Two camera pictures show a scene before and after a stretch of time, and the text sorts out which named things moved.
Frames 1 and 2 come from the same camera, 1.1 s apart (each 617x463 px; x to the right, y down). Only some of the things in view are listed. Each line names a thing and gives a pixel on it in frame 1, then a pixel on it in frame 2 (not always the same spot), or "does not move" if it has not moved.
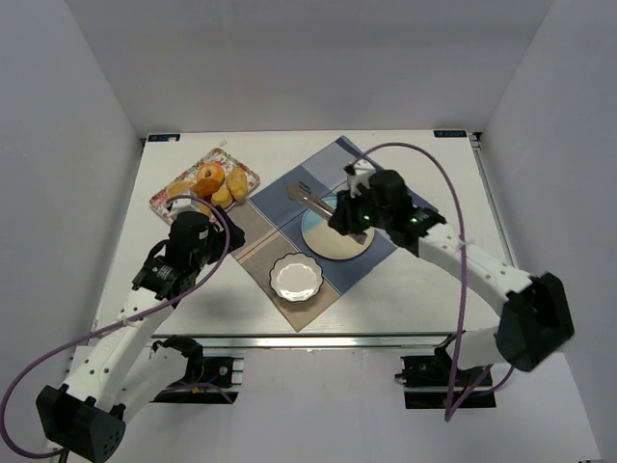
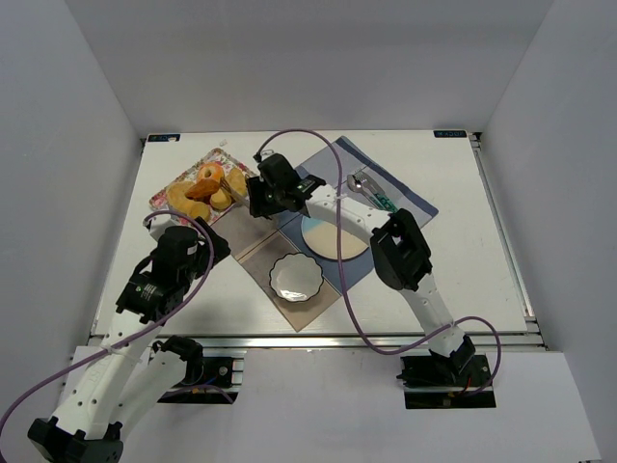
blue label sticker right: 449,133 does not move
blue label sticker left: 164,138 does not move
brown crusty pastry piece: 205,186 does not move
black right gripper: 344,218 to 257,198
